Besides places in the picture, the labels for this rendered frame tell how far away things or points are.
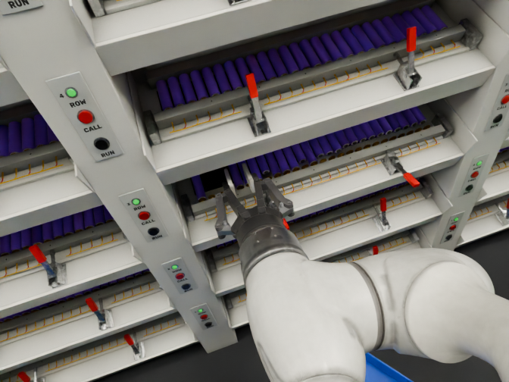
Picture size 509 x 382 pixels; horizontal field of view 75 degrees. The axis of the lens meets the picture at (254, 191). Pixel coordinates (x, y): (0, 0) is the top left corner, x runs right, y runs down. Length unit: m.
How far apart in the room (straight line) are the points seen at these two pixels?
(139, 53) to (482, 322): 0.45
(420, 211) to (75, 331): 0.88
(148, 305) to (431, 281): 0.64
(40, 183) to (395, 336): 0.53
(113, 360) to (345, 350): 0.81
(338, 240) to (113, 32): 0.65
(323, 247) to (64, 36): 0.67
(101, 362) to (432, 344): 0.87
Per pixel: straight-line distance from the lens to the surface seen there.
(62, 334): 0.93
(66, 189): 0.58
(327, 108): 0.58
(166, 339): 1.02
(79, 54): 0.45
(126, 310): 0.87
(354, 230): 0.87
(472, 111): 0.80
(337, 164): 0.71
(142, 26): 0.45
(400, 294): 0.39
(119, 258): 0.70
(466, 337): 0.36
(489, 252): 1.31
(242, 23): 0.46
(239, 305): 0.99
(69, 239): 0.74
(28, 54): 0.47
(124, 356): 1.06
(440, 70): 0.69
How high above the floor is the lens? 0.99
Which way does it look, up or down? 44 degrees down
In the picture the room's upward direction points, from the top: 12 degrees counter-clockwise
